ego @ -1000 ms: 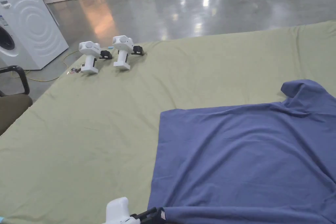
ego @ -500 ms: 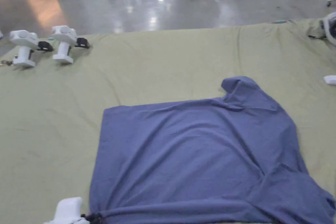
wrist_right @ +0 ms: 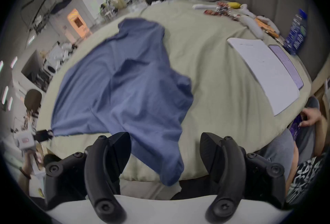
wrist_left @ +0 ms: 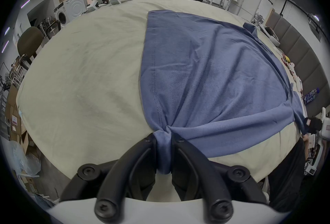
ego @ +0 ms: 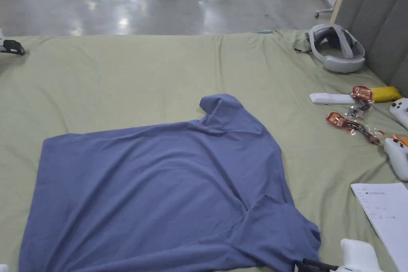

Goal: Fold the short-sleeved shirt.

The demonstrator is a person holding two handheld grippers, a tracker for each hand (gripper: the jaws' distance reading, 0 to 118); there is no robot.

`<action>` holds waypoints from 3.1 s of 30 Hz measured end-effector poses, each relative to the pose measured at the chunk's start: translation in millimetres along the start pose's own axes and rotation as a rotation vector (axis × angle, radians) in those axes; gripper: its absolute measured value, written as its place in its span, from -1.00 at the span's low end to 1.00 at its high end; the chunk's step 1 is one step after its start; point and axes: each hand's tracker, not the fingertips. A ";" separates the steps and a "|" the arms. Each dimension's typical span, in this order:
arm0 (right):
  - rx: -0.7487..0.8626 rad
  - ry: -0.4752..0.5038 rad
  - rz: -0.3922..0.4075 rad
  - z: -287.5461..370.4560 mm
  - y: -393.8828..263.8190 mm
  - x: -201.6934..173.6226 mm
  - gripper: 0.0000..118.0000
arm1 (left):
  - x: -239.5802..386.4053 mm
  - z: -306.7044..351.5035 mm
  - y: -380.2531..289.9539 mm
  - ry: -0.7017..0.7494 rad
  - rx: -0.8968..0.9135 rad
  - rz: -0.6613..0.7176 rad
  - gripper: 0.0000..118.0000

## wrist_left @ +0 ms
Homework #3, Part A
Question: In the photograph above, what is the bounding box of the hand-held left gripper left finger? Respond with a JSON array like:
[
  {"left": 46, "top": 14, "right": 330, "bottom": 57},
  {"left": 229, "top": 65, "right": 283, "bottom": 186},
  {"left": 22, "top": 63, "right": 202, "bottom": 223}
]
[{"left": 59, "top": 132, "right": 158, "bottom": 220}]

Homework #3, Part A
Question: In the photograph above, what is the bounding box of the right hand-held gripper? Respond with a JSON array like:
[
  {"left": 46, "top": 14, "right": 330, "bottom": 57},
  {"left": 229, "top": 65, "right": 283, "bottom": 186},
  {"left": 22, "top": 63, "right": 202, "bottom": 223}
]
[{"left": 302, "top": 108, "right": 330, "bottom": 176}]

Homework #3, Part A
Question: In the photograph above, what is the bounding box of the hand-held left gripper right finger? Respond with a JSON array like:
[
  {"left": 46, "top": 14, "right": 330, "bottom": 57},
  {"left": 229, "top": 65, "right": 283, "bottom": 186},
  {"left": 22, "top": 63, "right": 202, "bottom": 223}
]
[{"left": 170, "top": 133, "right": 269, "bottom": 221}]

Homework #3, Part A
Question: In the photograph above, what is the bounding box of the blue shirt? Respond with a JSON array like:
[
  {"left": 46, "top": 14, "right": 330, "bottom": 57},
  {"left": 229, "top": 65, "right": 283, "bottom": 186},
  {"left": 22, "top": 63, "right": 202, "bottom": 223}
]
[{"left": 139, "top": 10, "right": 308, "bottom": 175}]

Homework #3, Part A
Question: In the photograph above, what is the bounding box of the blue snack bag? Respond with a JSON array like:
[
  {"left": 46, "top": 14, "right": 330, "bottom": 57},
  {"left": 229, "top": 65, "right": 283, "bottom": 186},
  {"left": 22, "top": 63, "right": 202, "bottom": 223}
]
[{"left": 304, "top": 88, "right": 321, "bottom": 105}]

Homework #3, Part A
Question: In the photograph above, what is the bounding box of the person's body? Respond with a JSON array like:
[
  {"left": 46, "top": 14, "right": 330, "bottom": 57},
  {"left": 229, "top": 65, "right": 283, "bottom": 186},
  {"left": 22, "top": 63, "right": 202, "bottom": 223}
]
[{"left": 268, "top": 137, "right": 308, "bottom": 212}]

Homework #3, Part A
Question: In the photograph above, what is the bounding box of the grey padded headboard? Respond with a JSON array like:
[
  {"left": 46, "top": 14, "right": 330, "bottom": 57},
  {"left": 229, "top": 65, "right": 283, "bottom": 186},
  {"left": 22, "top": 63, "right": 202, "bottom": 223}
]
[{"left": 266, "top": 8, "right": 330, "bottom": 118}]

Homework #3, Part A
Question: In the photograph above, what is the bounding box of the clear plastic bag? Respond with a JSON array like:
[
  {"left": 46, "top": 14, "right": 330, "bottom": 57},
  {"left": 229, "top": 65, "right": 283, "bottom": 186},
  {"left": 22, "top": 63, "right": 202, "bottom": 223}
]
[{"left": 10, "top": 141, "right": 42, "bottom": 176}]

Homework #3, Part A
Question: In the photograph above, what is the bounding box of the white hand controller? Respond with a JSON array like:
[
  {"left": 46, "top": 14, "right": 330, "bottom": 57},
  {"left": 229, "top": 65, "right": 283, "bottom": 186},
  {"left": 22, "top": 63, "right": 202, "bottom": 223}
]
[{"left": 258, "top": 25, "right": 280, "bottom": 47}]

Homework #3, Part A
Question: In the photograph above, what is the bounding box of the bed with beige sheet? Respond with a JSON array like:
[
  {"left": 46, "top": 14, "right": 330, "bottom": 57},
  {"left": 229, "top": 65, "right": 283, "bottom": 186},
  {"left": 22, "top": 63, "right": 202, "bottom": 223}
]
[{"left": 16, "top": 0, "right": 307, "bottom": 203}]

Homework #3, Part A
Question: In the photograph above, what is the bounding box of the stack of cartons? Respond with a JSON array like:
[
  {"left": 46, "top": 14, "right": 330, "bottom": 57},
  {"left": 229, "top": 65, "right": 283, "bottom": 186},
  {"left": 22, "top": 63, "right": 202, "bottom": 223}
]
[{"left": 5, "top": 84, "right": 29, "bottom": 152}]

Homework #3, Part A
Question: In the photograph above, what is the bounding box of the olive round-backed chair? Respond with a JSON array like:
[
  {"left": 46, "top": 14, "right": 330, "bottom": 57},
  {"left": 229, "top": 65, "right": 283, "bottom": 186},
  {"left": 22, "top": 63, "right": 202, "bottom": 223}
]
[{"left": 17, "top": 27, "right": 45, "bottom": 65}]

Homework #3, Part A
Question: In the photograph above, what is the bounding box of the white washing machine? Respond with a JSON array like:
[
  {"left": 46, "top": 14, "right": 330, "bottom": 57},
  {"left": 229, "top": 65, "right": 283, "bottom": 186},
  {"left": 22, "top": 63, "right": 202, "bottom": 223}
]
[{"left": 54, "top": 0, "right": 87, "bottom": 25}]

